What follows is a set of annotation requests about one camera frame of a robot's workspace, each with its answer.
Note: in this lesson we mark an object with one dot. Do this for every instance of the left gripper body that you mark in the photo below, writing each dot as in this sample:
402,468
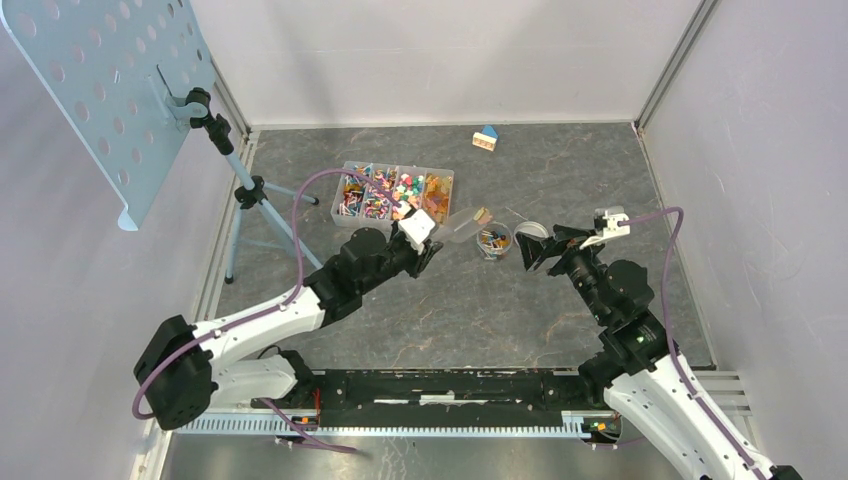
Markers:
406,259

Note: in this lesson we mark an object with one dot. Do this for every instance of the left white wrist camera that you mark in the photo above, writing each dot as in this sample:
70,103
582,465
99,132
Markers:
417,227

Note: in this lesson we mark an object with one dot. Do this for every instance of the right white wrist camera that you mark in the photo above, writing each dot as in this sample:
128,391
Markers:
609,223

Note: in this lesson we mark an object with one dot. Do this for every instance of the clear compartment candy box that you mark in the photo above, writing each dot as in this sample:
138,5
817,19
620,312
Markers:
359,203

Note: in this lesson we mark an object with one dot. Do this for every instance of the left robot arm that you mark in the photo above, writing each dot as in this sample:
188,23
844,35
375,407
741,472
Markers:
187,368

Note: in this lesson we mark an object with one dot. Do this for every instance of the light blue tripod stand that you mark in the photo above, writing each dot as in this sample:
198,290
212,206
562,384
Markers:
258,199

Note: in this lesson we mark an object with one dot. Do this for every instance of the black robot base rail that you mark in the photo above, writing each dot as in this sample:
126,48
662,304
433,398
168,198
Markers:
459,398

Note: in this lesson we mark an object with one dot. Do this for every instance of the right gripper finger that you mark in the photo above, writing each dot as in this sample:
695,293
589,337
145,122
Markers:
535,250
571,235

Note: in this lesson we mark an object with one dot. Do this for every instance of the light blue perforated board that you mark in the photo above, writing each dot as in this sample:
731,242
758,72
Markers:
121,73

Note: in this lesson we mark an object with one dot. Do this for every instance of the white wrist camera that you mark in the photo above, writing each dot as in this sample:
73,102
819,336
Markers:
609,223
417,227

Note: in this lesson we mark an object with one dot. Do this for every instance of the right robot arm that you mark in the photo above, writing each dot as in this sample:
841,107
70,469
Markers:
640,372

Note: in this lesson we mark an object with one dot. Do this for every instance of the round jar lid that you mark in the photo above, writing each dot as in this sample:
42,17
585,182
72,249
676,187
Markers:
531,229

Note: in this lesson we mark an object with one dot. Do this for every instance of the toy block house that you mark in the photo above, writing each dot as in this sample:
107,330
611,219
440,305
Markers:
486,139

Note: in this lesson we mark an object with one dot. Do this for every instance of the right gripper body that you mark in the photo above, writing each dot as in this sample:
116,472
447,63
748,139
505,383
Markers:
579,263

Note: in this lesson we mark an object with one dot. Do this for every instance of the clear round plastic jar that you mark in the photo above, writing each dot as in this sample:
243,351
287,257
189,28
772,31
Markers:
494,241

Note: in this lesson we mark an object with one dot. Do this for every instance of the clear plastic scoop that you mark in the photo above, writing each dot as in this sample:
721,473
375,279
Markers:
463,225

